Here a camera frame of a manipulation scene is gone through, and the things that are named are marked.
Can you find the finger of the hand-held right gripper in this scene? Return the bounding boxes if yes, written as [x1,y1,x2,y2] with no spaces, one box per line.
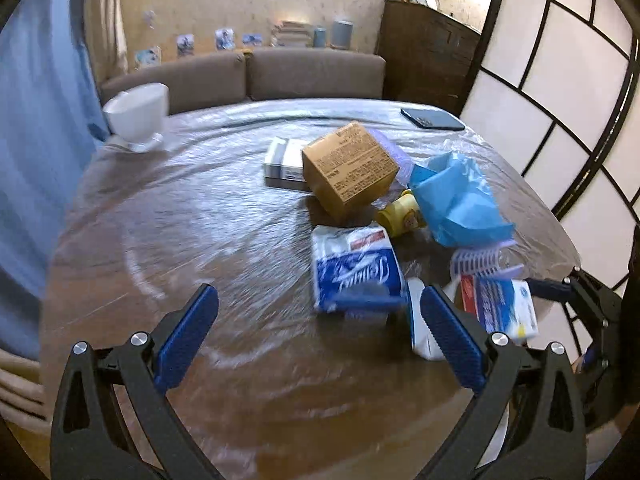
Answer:
[525,269,622,329]
[579,330,612,379]

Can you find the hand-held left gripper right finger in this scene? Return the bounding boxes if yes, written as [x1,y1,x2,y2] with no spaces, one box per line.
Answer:
[420,285,587,480]

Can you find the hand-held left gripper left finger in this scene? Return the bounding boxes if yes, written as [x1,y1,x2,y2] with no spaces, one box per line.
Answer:
[50,284,221,480]

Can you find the white carton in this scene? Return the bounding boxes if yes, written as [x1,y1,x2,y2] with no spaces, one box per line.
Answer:
[406,277,451,362]

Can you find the white blue medicine box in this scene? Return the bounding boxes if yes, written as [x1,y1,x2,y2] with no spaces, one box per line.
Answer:
[459,275,541,346]

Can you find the blue white tissue packet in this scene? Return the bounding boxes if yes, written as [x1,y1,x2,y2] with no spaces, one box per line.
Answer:
[311,225,406,313]

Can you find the blue plastic bag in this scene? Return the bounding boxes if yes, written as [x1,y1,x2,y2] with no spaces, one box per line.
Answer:
[409,152,516,248]

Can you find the brown cardboard box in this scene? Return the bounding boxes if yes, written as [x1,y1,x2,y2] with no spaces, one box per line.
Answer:
[301,121,401,221]

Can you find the beige curtain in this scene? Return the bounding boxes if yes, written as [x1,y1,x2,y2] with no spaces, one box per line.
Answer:
[82,0,128,86]
[0,345,51,426]

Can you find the paper screen partition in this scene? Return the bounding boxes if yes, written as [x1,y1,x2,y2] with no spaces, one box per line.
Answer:
[460,0,640,311]

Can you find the black smartphone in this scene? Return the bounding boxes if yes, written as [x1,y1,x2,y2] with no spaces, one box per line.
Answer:
[400,106,467,132]

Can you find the white bowl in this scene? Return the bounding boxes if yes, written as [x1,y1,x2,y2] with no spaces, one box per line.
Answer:
[102,82,171,152]

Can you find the blue curtain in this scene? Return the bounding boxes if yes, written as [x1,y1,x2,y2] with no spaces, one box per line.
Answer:
[0,0,111,361]

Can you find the dark wooden cabinet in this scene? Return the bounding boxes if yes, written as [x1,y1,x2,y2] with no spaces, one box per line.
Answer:
[375,0,483,116]

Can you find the brown sofa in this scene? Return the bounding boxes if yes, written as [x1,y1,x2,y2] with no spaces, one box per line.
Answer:
[100,49,387,116]

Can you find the stack of books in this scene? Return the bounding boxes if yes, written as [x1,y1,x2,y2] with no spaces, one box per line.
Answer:
[272,21,313,48]

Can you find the large grey canister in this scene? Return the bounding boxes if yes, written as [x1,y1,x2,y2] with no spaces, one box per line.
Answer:
[332,20,355,50]

